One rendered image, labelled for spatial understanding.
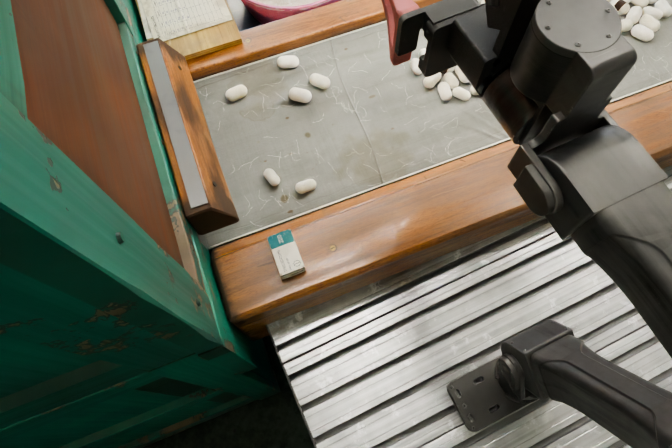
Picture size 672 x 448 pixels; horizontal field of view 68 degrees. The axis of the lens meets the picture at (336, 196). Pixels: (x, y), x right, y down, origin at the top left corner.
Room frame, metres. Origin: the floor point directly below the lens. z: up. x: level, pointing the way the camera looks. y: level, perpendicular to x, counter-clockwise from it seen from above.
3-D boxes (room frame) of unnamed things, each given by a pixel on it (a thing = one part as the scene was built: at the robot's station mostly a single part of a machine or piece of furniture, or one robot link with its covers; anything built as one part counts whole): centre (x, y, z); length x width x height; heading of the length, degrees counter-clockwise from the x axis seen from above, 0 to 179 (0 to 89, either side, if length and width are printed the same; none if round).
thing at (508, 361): (0.06, -0.24, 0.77); 0.09 x 0.06 x 0.06; 113
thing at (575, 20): (0.21, -0.18, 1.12); 0.12 x 0.09 x 0.12; 23
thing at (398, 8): (0.35, -0.08, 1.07); 0.09 x 0.07 x 0.07; 23
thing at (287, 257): (0.21, 0.07, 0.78); 0.06 x 0.04 x 0.02; 20
